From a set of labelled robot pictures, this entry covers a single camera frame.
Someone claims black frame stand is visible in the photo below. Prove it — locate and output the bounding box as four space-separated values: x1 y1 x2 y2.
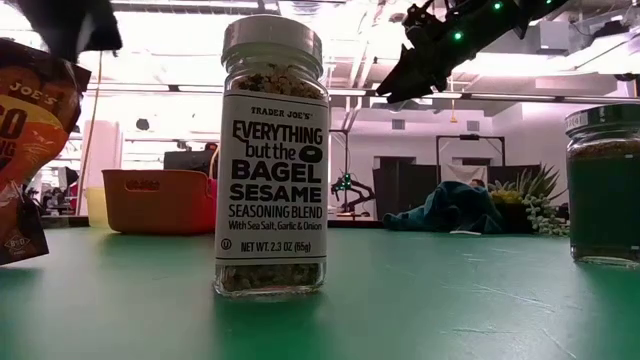
435 133 506 166

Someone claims orange plastic bin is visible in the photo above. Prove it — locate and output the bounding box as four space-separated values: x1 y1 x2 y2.
101 168 218 236

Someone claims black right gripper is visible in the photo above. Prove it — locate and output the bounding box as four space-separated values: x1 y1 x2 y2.
375 0 454 105

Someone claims dark backdrop panel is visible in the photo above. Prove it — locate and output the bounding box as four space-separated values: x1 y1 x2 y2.
372 155 544 221

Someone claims green-lidded spice jar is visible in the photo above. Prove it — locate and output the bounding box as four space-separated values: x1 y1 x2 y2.
564 103 640 267

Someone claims potted succulent plant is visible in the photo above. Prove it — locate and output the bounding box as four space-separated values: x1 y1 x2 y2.
488 163 571 237

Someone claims black monitor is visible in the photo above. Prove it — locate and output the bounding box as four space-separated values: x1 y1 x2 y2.
162 149 217 177

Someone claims orange seasoning packet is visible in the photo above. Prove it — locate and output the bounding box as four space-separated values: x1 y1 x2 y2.
0 38 93 267

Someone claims bagel seasoning glass jar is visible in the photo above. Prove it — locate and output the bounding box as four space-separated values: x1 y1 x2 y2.
213 13 332 300

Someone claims teal cloth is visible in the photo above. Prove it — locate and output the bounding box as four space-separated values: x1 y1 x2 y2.
382 180 504 235

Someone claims green table mat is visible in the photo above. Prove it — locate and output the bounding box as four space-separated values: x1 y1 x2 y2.
0 227 640 360

